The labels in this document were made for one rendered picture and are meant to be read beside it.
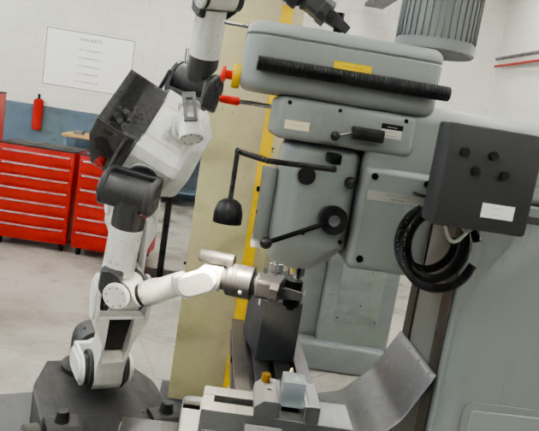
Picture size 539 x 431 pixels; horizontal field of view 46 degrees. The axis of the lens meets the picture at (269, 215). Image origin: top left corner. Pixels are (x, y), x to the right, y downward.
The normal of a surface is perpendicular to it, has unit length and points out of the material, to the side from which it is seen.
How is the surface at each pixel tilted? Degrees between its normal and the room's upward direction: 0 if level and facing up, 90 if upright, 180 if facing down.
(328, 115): 90
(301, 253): 118
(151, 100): 57
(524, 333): 88
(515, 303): 90
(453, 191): 90
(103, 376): 103
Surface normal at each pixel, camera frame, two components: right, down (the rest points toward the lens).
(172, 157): 0.46, -0.35
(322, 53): 0.07, 0.18
